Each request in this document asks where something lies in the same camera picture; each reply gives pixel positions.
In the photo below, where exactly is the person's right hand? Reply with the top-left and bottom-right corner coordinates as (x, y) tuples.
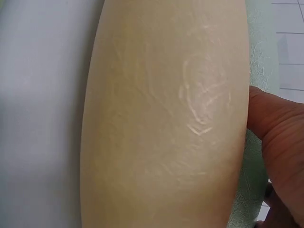
(246, 85), (304, 228)

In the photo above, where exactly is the white smooth board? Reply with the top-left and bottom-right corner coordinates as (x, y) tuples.
(0, 0), (103, 228)

